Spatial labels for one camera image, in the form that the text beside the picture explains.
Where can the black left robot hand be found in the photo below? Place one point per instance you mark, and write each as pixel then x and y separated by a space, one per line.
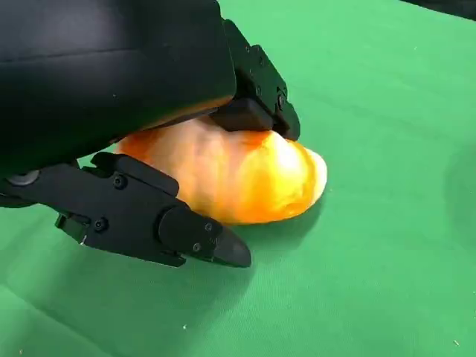
pixel 93 74

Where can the orange white toy bread roll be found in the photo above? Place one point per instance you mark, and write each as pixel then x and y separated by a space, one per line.
pixel 241 178

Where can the green table cloth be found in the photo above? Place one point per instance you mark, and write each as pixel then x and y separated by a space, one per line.
pixel 353 260

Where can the black curtain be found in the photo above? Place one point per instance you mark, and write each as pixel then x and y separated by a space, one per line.
pixel 453 4

